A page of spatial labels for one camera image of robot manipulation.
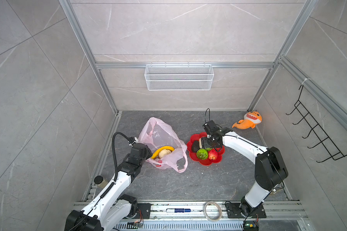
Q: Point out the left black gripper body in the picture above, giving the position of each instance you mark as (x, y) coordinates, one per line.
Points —
(147, 154)

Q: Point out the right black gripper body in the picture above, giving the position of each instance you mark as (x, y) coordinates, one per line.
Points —
(207, 142)

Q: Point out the red fruit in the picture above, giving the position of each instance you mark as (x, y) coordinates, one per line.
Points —
(212, 154)

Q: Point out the red flower-shaped bowl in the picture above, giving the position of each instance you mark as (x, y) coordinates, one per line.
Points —
(193, 147)

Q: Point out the pink plastic bag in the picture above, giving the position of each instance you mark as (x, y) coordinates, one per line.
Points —
(156, 134)

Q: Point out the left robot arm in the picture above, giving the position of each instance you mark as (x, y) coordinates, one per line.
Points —
(111, 205)

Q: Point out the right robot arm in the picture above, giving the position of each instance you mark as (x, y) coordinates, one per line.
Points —
(269, 167)

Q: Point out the pale round fruit in bag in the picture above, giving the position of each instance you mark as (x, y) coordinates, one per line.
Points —
(163, 153)

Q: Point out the yellow banana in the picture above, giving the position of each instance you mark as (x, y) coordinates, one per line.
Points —
(156, 153)

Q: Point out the orange shark plush toy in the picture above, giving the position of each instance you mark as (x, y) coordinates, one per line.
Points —
(250, 120)

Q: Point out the blue white marker pen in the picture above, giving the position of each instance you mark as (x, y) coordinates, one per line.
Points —
(178, 210)

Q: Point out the white tape roll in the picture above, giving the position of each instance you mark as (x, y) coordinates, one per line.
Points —
(212, 211)

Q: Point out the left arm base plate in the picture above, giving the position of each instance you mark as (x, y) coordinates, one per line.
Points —
(140, 210)

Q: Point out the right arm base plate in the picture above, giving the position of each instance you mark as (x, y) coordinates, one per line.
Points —
(234, 210)

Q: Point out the white wire mesh basket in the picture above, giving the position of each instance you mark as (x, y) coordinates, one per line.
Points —
(179, 77)

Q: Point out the black wire hook rack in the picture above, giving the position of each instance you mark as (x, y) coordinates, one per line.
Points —
(314, 127)

